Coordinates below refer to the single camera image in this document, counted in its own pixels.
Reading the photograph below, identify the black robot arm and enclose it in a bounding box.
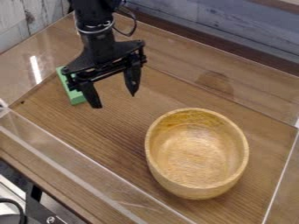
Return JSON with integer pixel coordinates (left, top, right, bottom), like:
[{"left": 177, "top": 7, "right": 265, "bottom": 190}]
[{"left": 62, "top": 0, "right": 147, "bottom": 109}]

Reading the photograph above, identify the green rectangular block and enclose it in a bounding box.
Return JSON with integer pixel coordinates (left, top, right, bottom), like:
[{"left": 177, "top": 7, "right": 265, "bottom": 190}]
[{"left": 57, "top": 66, "right": 87, "bottom": 106}]

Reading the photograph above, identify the brown wooden bowl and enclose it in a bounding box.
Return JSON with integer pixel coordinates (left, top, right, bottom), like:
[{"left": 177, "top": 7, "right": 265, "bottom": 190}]
[{"left": 145, "top": 108, "right": 250, "bottom": 200}]

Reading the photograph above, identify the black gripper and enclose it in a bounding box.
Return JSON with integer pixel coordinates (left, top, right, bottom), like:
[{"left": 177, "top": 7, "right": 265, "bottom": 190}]
[{"left": 62, "top": 29, "right": 146, "bottom": 109}]

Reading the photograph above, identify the clear acrylic front wall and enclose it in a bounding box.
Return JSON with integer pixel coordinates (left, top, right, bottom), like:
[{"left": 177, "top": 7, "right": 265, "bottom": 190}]
[{"left": 0, "top": 99, "right": 197, "bottom": 224}]

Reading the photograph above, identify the black cable at corner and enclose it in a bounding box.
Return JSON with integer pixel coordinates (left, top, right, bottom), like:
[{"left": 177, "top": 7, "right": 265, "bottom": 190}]
[{"left": 0, "top": 198, "right": 29, "bottom": 224}]

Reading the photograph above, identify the black metal table bracket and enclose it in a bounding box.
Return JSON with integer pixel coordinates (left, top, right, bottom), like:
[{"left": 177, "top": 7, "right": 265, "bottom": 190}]
[{"left": 26, "top": 185, "right": 69, "bottom": 224}]

